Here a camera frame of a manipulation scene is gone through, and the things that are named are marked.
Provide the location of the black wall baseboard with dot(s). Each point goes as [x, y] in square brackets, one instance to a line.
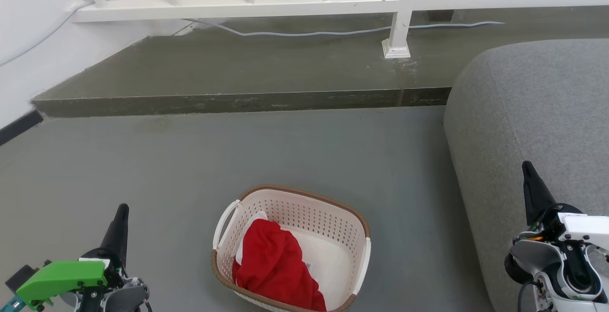
[16, 127]

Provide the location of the white metal railing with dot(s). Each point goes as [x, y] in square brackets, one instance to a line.
[285, 4]

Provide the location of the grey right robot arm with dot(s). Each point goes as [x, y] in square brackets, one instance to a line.
[547, 264]

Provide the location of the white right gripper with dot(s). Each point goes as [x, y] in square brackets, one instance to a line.
[583, 226]

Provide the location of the white garment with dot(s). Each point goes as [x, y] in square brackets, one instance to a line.
[259, 216]

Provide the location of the grey fabric sofa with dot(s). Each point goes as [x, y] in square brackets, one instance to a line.
[533, 121]

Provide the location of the red garment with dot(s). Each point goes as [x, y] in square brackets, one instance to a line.
[276, 259]

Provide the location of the cream plastic laundry basket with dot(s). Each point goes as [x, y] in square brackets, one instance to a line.
[304, 212]

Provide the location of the raised concrete step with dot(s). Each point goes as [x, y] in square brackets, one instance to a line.
[238, 69]

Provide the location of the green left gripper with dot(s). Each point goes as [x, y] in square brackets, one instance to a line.
[62, 276]

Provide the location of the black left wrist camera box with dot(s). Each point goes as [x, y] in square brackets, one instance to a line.
[20, 276]

